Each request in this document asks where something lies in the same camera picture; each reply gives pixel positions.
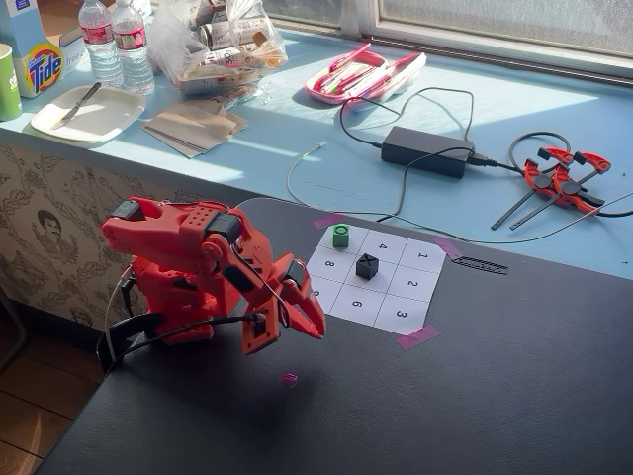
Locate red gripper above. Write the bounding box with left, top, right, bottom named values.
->
left=266, top=252, right=327, bottom=340

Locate black cube with X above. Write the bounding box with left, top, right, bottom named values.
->
left=355, top=253, right=381, bottom=281

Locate white numbered grid paper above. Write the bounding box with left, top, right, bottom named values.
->
left=306, top=223, right=447, bottom=333

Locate black table clamp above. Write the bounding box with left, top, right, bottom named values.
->
left=96, top=311, right=167, bottom=372

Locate black perforated strip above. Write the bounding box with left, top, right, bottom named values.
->
left=452, top=255, right=509, bottom=277

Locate black power adapter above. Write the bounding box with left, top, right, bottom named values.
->
left=380, top=125, right=477, bottom=179

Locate brown paper napkin stack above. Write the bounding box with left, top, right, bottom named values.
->
left=140, top=98, right=248, bottom=159

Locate pink pen tray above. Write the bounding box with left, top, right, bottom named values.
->
left=304, top=42, right=397, bottom=106

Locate white pink tray lid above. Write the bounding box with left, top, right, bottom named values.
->
left=345, top=51, right=429, bottom=113

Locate orange black bar clamp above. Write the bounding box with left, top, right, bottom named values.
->
left=491, top=146, right=578, bottom=231
left=508, top=150, right=613, bottom=233

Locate clear plastic bag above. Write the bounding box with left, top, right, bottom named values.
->
left=147, top=0, right=290, bottom=96

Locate white square plate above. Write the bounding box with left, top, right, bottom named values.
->
left=30, top=83, right=148, bottom=144

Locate clear water bottle red label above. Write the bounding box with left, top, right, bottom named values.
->
left=111, top=0, right=156, bottom=96
left=78, top=0, right=124, bottom=89

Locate plastic knife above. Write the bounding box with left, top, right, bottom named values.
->
left=50, top=81, right=103, bottom=131

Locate Tide detergent box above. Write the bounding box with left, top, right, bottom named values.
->
left=0, top=0, right=95, bottom=99

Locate green paper cup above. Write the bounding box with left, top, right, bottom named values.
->
left=0, top=43, right=25, bottom=123

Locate red wrist camera mount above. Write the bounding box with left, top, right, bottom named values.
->
left=240, top=301, right=282, bottom=357

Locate white grey thin cable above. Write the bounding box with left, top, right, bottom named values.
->
left=288, top=141, right=633, bottom=244

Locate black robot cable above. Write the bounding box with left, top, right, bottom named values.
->
left=101, top=314, right=263, bottom=376

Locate black adapter output cable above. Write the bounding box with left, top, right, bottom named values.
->
left=375, top=146, right=474, bottom=223

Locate thin black adapter cable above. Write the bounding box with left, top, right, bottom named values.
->
left=338, top=87, right=476, bottom=149

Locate white robot base cable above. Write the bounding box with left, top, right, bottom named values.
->
left=104, top=264, right=136, bottom=362

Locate thick black power cord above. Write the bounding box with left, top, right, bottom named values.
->
left=469, top=131, right=633, bottom=218

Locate white window frame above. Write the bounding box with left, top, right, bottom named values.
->
left=261, top=0, right=633, bottom=90

